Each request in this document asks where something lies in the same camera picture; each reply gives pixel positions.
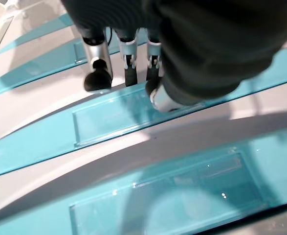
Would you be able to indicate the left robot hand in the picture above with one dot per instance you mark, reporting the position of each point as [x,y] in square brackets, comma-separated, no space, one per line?
[206,36]

